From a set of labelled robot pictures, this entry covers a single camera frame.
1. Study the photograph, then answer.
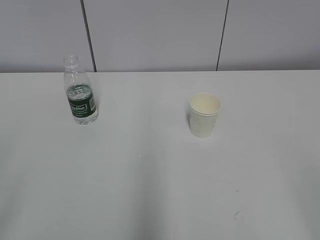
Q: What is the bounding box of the clear water bottle green label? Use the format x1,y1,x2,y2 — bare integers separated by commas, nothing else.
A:
63,54,98,125

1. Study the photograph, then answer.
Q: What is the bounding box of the white paper cup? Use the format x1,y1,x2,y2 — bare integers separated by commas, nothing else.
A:
188,92,222,139

